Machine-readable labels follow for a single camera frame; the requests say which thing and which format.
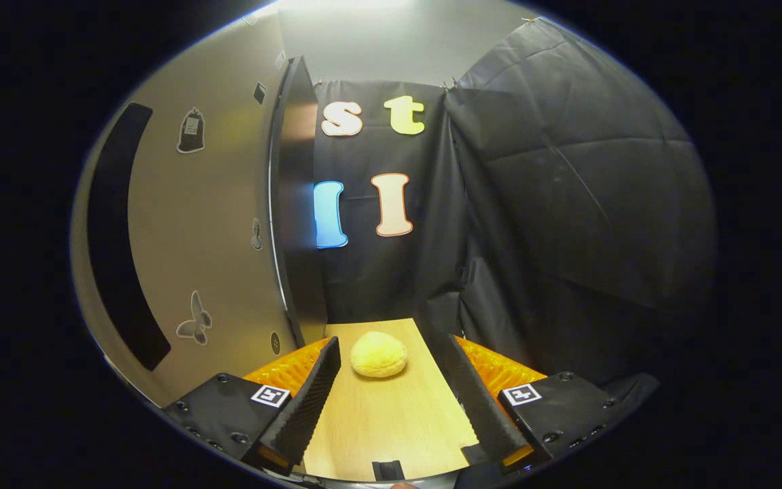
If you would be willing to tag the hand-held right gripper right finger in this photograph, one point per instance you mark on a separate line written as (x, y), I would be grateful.
(476, 401)

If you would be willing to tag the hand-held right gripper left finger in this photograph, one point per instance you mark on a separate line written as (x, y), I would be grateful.
(309, 401)

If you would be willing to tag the grey cabinet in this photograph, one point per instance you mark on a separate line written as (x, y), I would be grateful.
(299, 204)

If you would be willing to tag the grey cabinet door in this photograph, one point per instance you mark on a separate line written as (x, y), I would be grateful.
(214, 224)

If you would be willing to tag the yellow round bun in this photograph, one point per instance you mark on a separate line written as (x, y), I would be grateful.
(379, 354)

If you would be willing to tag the black backdrop cloth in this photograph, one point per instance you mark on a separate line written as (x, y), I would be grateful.
(567, 204)

